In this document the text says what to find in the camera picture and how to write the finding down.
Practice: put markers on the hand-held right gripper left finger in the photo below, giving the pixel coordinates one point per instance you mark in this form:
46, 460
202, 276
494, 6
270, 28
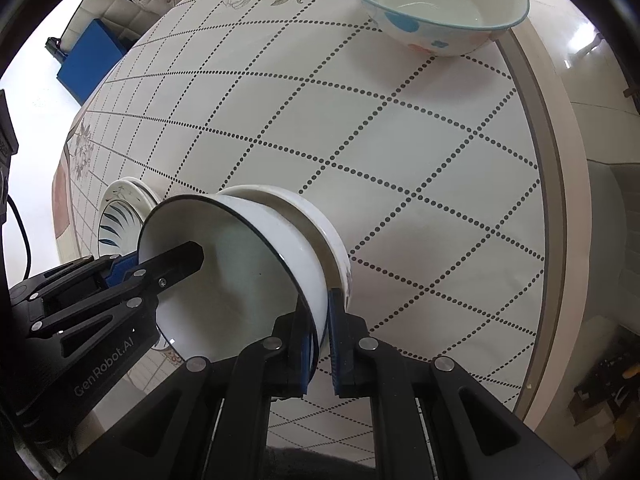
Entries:
285, 360

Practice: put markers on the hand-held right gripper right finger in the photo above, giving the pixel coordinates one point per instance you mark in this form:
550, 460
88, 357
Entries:
338, 345

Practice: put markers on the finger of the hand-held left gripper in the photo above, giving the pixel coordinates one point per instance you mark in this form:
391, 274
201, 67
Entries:
122, 267
175, 262

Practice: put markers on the blue striped plate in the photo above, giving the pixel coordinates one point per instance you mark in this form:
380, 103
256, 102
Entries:
112, 225

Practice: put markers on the black-rimmed white bowl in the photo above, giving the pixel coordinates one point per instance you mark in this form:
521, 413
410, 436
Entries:
240, 270

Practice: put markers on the plain white bowl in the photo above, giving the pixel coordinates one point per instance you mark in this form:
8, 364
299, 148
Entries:
331, 246

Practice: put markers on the beige orange cloth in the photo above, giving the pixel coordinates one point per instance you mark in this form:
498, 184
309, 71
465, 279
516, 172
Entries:
60, 195

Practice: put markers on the diamond patterned floral tablecloth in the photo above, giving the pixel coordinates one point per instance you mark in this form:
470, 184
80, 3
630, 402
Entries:
350, 135

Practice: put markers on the blue folded mat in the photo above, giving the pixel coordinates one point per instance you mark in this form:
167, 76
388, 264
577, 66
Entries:
90, 57

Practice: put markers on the grey fabric chair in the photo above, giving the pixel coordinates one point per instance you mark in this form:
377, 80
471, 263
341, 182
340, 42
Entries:
616, 220

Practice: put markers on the blue-rimmed dotted bowl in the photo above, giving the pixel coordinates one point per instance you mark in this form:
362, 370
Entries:
430, 30

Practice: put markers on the black folding frame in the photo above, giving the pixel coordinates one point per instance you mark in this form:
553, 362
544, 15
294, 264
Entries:
95, 5

